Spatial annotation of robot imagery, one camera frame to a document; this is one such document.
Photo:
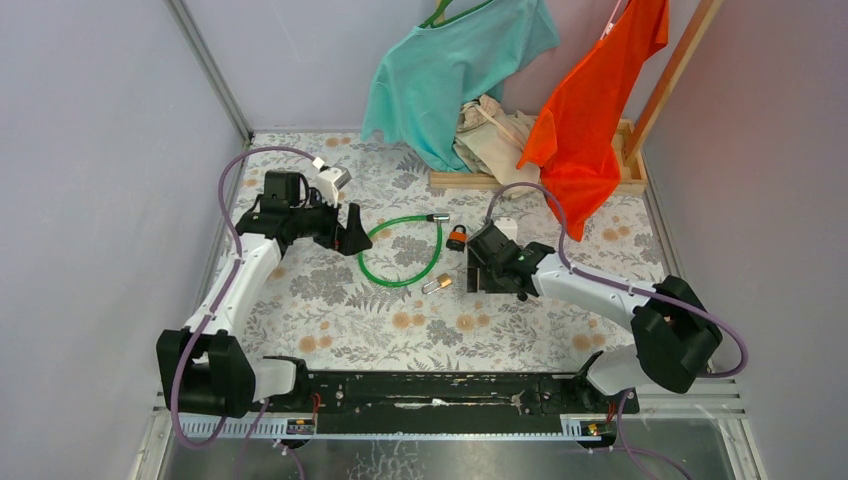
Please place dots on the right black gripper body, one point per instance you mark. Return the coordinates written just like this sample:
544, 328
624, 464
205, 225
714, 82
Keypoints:
494, 283

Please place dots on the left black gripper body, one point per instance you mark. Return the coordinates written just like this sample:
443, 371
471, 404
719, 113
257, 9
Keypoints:
318, 222

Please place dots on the orange black padlock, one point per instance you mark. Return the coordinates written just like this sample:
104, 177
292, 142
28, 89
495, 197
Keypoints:
457, 238

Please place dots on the green cable lock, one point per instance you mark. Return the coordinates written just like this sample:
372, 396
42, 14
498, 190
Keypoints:
414, 249

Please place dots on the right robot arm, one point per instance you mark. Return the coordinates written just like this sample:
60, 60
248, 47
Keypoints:
673, 339

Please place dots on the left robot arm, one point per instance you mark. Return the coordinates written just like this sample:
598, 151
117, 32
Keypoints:
203, 366

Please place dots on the floral table mat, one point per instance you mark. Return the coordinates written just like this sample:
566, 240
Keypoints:
317, 305

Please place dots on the brass padlock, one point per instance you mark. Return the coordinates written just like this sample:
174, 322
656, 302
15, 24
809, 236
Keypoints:
440, 282

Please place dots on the beige cloth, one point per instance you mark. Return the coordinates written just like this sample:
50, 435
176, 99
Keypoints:
490, 141

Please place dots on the orange t-shirt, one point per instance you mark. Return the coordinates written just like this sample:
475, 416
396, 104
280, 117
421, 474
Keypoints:
571, 140

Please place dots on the wooden clothes rack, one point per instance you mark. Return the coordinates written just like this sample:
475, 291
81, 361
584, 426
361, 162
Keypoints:
580, 25

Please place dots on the teal t-shirt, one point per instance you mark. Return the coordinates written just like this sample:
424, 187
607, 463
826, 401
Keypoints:
422, 82

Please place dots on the green clothes hanger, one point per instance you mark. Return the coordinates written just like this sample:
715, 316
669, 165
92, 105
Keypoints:
439, 18

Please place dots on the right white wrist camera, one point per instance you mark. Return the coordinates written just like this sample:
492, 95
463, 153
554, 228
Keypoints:
508, 226

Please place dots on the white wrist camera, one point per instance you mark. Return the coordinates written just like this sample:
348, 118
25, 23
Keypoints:
508, 226
330, 180

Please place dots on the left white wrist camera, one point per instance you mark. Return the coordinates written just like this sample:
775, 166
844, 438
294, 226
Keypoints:
330, 180

